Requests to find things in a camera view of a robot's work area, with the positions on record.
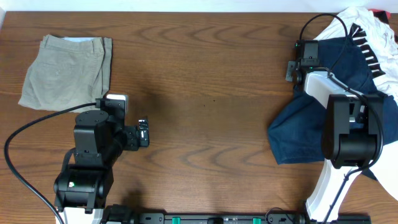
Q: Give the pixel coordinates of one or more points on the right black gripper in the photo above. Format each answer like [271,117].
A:
[290,71]

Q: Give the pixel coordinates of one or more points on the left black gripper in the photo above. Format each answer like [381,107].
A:
[142,133]

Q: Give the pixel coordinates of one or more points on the navy blue shorts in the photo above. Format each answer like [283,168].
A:
[295,134]

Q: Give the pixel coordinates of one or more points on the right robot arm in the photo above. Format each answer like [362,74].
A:
[352,137]

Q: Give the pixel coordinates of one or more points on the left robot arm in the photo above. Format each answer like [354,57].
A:
[87,171]

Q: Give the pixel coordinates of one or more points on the white printed t-shirt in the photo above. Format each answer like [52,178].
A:
[369,62]

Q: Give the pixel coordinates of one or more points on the folded khaki shorts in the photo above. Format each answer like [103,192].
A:
[67,72]

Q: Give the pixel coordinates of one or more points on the red garment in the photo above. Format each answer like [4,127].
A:
[380,14]

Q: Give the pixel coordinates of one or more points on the black garment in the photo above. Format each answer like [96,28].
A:
[368,173]

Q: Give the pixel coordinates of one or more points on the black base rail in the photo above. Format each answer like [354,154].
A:
[121,214]

